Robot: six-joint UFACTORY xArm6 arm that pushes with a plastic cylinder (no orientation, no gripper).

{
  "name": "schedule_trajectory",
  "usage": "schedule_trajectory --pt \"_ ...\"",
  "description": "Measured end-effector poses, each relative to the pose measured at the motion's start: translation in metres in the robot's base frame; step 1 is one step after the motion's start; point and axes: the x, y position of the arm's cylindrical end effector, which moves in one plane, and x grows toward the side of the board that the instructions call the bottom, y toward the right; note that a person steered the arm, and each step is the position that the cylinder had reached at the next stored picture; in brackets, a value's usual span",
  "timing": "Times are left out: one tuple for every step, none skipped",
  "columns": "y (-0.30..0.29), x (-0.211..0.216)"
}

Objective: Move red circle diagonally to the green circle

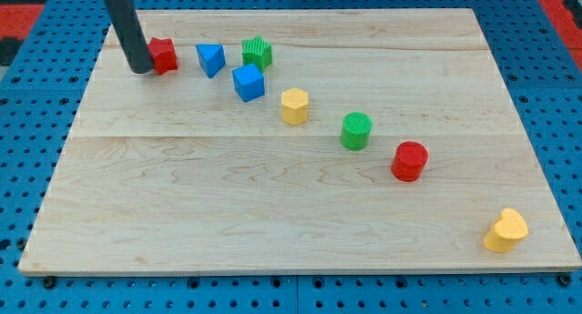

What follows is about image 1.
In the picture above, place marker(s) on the green cylinder block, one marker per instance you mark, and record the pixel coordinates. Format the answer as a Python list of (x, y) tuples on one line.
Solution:
[(356, 129)]

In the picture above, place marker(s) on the blue cube block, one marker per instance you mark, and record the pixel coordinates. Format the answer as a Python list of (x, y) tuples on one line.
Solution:
[(249, 82)]

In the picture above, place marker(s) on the green star block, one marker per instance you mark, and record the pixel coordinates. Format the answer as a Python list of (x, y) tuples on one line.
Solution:
[(257, 51)]

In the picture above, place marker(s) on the red cylinder block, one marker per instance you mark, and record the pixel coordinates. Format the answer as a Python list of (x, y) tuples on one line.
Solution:
[(409, 161)]

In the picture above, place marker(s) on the light wooden board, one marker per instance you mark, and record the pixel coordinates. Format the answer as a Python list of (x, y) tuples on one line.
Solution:
[(175, 175)]

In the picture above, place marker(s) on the blue triangle block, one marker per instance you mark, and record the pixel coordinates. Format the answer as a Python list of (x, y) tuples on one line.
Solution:
[(211, 58)]

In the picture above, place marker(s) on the red star block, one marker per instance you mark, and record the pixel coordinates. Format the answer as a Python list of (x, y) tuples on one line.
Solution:
[(163, 54)]

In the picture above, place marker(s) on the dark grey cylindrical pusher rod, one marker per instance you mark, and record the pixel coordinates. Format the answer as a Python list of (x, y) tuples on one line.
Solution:
[(130, 35)]

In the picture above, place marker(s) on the yellow heart block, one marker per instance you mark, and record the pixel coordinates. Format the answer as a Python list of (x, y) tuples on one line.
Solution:
[(506, 232)]

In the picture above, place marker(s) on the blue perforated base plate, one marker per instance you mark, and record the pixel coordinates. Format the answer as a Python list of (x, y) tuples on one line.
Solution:
[(43, 88)]

